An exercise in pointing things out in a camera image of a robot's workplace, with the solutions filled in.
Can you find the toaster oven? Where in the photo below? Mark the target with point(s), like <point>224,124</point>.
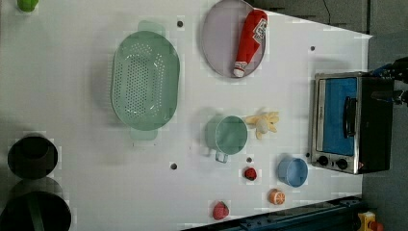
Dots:
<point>351,131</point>

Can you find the lime green object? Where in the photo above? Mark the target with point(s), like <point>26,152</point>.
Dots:
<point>27,6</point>

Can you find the yellow red emergency button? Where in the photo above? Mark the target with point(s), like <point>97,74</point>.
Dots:
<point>369,222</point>

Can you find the small red ladybug toy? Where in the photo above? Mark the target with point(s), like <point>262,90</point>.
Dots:
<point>250,173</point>

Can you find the orange slice toy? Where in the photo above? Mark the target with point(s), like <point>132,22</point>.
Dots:
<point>276,197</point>

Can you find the black cylinder lower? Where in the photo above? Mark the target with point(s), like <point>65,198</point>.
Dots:
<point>36,205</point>

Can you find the black tripod device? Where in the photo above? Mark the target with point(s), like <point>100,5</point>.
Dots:
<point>397,71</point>

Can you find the black cylinder upper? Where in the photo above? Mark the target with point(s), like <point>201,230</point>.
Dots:
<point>32,157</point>

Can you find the black cylinder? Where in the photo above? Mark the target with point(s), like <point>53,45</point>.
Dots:
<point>36,205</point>
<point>32,157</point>

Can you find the yellow plush peeled banana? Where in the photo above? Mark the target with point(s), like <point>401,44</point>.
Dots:
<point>263,123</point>

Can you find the grey round plate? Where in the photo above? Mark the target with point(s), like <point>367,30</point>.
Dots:
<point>220,38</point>

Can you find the green oval colander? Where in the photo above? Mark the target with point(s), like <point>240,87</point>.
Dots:
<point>145,79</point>

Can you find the red plush ketchup bottle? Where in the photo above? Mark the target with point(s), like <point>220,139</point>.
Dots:
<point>252,35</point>

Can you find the red strawberry toy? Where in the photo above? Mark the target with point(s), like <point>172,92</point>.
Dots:
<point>220,211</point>

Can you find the green mug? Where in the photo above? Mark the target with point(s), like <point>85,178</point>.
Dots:
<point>226,135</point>

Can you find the blue metal frame rail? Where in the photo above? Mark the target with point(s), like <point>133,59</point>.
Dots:
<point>333,215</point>

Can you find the blue cup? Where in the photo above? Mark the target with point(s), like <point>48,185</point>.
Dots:
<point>292,171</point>

